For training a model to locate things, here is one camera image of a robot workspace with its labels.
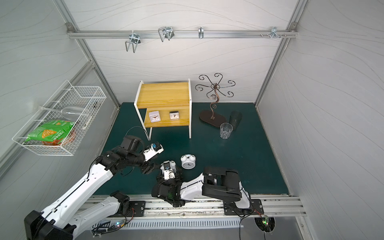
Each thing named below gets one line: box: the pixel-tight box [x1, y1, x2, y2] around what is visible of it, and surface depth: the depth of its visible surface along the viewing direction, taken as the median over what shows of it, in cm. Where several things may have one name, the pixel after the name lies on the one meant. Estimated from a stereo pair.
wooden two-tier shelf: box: [134, 78, 192, 141], surface depth 86 cm
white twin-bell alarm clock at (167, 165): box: [160, 160, 177, 174], surface depth 72 cm
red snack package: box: [42, 137, 76, 146], surface depth 58 cm
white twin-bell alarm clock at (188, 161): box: [180, 154, 196, 170], surface depth 84 cm
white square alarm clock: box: [149, 111, 161, 123], surface depth 89 cm
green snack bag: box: [24, 120, 76, 143], surface depth 56 cm
